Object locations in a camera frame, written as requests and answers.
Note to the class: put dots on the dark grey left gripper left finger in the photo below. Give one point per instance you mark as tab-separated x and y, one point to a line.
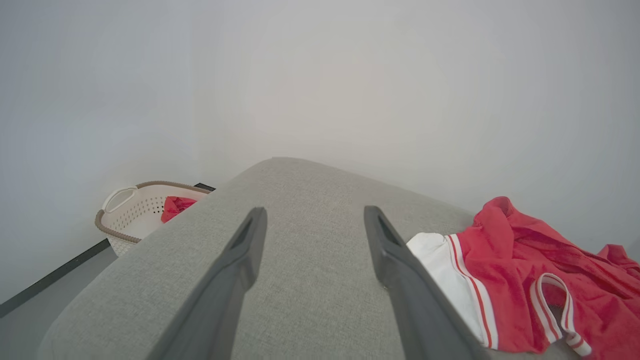
220	300

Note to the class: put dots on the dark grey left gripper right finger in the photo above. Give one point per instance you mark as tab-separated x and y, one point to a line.
415	305

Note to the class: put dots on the red shirt with white trim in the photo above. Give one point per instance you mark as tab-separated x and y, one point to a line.
510	260

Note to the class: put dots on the red cloth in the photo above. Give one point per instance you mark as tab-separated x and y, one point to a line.
175	206

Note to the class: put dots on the white perforated laundry basket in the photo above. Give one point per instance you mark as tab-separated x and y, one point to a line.
135	215

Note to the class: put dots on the grey fabric sofa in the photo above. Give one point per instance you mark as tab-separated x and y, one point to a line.
310	200

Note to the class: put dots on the black floor baseboard strip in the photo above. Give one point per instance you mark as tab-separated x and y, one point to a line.
50	277

